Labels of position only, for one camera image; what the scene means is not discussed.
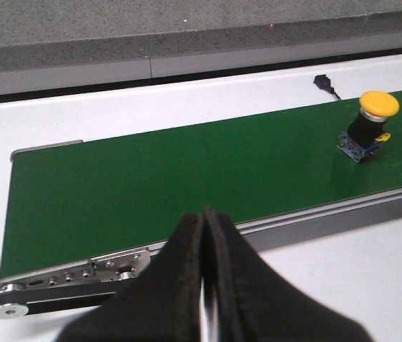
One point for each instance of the aluminium conveyor frame rail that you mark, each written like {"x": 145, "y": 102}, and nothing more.
{"x": 90, "y": 281}

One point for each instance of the yellow mushroom push button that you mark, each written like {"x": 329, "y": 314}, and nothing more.
{"x": 365, "y": 134}

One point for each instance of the green conveyor belt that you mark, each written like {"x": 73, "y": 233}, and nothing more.
{"x": 75, "y": 201}

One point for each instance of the grey stone counter slab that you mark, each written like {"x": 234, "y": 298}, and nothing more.
{"x": 41, "y": 34}

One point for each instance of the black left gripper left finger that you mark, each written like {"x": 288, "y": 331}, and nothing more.
{"x": 161, "y": 304}

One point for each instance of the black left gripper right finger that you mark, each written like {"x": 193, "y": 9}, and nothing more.
{"x": 249, "y": 301}

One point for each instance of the black sensor with cable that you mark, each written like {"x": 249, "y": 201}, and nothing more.
{"x": 323, "y": 82}

